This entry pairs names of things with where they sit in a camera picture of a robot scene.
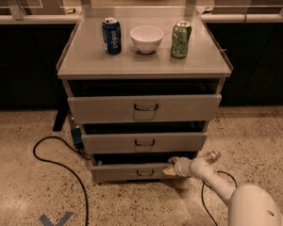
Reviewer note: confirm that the grey drawer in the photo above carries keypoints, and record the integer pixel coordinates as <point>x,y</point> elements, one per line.
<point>144,143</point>
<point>129,172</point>
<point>144,108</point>

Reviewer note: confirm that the white bowl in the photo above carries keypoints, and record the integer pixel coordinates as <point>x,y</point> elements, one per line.
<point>146,38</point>

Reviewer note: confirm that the grey drawer cabinet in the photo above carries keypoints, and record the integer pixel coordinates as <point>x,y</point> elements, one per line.
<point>87,70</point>

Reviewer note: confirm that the grey bottom drawer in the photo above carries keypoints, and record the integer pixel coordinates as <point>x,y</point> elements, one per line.
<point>129,172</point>

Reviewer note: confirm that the grey top drawer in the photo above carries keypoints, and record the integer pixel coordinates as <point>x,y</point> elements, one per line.
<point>144,108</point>

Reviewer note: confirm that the blue power adapter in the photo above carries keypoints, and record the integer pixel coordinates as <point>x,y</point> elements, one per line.
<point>76,136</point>

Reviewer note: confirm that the grey middle drawer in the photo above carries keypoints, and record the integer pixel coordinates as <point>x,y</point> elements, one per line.
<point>144,143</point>

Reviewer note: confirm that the clear plastic bottle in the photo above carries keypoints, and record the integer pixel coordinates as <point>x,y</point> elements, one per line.
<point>211,157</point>

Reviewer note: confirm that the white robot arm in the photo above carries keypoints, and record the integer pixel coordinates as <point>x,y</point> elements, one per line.
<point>248,205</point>

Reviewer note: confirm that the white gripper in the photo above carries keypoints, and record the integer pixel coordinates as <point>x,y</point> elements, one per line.
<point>181,167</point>

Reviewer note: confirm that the green soda can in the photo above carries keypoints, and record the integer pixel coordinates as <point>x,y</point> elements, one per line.
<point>180,39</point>

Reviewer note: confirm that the blue Pepsi can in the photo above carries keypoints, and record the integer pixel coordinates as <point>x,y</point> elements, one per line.
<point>111,31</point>

